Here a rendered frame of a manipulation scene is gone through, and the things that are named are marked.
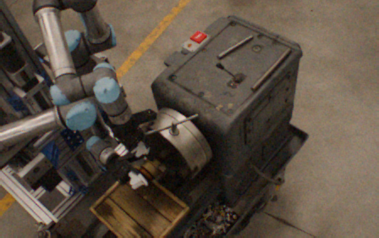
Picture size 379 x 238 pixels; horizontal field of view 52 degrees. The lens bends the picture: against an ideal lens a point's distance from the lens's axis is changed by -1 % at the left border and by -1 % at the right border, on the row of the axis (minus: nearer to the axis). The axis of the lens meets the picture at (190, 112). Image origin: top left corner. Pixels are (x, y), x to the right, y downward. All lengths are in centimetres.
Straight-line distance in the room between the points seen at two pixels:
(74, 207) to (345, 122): 207
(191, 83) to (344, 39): 231
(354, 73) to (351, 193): 111
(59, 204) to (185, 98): 142
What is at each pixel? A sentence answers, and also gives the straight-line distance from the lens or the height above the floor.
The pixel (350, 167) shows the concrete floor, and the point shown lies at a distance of 296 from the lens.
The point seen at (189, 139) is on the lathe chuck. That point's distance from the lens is 158.
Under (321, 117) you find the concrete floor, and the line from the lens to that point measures 316.
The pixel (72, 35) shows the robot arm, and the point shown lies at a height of 139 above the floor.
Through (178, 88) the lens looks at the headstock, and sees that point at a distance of 169.
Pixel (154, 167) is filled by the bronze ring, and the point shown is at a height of 111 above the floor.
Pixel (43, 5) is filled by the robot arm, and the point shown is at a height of 174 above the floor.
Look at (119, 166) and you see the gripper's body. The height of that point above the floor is 112.
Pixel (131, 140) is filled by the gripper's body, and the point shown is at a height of 144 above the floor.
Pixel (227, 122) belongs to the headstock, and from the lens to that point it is 155.
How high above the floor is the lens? 252
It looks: 52 degrees down
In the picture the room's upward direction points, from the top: 12 degrees counter-clockwise
